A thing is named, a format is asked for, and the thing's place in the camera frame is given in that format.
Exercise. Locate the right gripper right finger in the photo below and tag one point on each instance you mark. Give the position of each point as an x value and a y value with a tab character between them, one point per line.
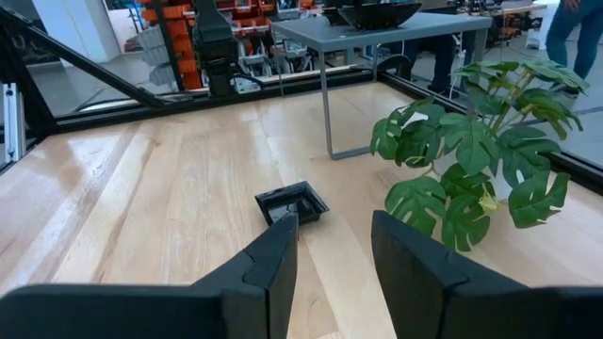
471	311

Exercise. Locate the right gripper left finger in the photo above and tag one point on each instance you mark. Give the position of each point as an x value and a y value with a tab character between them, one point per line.
141	315

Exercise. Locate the small square black plate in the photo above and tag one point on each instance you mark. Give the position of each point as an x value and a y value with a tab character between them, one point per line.
289	200

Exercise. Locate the oval black plate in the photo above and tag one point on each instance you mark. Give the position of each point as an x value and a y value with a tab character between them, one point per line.
379	16

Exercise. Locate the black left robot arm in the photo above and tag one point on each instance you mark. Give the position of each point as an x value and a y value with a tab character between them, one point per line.
214	42

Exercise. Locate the green artificial potted plant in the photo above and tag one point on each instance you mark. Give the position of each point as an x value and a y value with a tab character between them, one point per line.
471	141

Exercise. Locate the person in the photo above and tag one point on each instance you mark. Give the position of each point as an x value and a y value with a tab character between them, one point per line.
563	28
443	61

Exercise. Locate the orange storage bin rack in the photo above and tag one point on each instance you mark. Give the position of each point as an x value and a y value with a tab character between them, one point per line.
179	42

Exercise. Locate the grey perforated metal shelf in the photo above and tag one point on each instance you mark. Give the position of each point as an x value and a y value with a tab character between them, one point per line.
400	35

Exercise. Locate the black aluminium table frame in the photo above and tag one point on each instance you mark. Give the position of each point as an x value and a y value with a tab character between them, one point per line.
118	115

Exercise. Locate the white metal bracket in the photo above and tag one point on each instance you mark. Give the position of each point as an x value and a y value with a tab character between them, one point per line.
13	122

